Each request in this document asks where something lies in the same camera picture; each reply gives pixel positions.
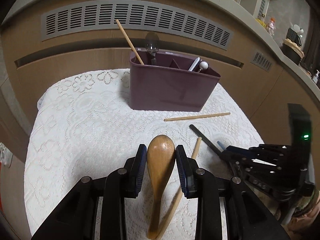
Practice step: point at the small side ventilation grille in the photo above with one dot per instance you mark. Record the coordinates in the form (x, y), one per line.
(261, 61)

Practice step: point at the thick wooden stick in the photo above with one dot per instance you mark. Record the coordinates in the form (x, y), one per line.
(177, 199)

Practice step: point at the black pot on counter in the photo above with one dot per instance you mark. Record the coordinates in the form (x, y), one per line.
(292, 51)

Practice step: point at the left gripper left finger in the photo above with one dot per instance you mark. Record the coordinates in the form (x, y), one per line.
(127, 181)

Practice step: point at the grey ventilation grille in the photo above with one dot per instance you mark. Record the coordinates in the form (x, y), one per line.
(133, 15)

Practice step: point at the wooden chopstick in holder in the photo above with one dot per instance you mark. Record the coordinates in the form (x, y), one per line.
(129, 42)

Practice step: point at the white ball-top utensil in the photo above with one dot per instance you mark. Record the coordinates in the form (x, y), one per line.
(203, 66)

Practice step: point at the white utensil handle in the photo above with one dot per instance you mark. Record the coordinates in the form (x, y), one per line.
(194, 64)

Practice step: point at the white lace tablecloth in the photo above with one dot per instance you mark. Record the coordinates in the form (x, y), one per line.
(85, 127)

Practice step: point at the wooden spoon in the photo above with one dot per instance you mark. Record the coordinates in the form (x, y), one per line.
(160, 161)

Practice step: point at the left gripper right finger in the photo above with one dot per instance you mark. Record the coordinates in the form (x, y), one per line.
(195, 182)

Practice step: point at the black-handled metal spoon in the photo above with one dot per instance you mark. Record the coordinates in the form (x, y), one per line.
(152, 46)
(206, 140)

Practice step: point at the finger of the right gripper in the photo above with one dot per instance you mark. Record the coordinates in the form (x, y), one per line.
(232, 153)
(238, 164)

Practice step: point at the plastic bottle orange cap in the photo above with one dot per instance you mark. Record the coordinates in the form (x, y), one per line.
(270, 27)

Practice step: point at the right hand brown glove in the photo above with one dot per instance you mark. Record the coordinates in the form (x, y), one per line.
(304, 223)

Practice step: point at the wooden chopstick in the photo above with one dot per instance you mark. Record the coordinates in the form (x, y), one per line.
(197, 117)
(129, 42)

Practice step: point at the purple plastic utensil holder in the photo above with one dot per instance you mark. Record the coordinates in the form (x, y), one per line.
(169, 85)

